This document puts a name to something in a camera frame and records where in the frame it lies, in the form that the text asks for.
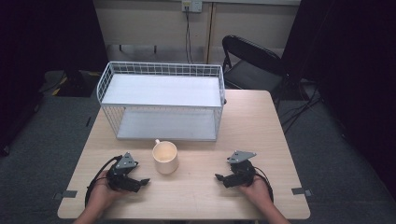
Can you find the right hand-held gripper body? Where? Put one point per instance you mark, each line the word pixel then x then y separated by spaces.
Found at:
pixel 241 172

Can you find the person's left hand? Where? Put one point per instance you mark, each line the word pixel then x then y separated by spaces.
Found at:
pixel 104 196

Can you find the black folding chair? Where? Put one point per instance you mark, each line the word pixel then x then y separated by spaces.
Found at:
pixel 252 76

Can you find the person's right hand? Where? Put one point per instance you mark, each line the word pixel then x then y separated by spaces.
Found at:
pixel 257 193

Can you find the black stand base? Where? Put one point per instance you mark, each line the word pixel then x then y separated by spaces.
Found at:
pixel 76 84

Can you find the white wall socket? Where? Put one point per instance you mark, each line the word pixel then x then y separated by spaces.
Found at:
pixel 192 5

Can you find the cream ceramic cup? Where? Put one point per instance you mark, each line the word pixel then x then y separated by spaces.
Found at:
pixel 166 166

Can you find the black curtain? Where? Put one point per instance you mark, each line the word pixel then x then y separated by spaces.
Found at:
pixel 351 62
pixel 46 37

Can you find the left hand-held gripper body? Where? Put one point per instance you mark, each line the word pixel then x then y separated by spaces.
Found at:
pixel 123 174

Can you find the grey tape strip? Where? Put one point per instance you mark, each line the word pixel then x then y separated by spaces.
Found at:
pixel 69 194
pixel 300 191

